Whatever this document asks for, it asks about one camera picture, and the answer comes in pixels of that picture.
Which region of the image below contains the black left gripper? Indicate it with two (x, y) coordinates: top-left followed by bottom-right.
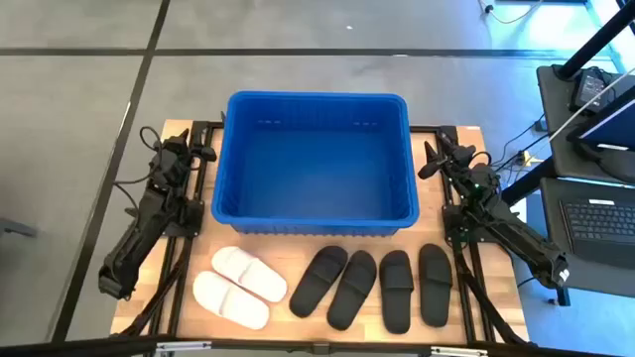
(150, 127), (218, 197)

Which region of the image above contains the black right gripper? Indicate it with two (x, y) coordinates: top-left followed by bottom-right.
(417, 132), (500, 200)

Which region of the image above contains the black slide sandal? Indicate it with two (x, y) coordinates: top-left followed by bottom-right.
(289, 244), (349, 319)
(326, 249), (378, 332)
(378, 249), (416, 335)
(418, 242), (454, 329)

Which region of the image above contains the white slide sandal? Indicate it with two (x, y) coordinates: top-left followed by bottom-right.
(191, 270), (272, 331)
(210, 245), (289, 303)

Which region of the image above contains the blue plastic bin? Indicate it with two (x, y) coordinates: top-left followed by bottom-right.
(210, 89), (421, 236)

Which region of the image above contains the yellow power plug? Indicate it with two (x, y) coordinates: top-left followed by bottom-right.
(515, 150), (543, 168)

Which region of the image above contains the black diagonal pole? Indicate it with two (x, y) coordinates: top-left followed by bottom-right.
(500, 156), (560, 207)
(554, 0), (635, 81)

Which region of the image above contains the black desk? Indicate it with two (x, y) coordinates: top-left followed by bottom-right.
(539, 177), (635, 299)
(536, 63), (635, 185)

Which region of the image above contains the black power adapter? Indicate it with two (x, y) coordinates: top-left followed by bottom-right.
(569, 67), (607, 113)

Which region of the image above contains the black laptop keyboard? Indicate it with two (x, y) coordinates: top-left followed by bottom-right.
(559, 197), (635, 272)

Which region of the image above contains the black monitor screen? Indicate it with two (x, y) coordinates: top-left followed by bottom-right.
(567, 86), (635, 153)

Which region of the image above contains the grey metal object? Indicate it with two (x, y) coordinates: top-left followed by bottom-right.
(0, 216), (40, 239)

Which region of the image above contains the black bar with silver brackets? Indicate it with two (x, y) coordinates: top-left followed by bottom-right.
(0, 334), (635, 357)

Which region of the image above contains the black aluminium mount frame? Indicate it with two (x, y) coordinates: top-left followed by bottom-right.
(410, 125), (530, 346)
(118, 120), (225, 338)

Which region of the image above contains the white floor cable with plug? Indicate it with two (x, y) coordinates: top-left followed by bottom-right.
(476, 0), (546, 25)

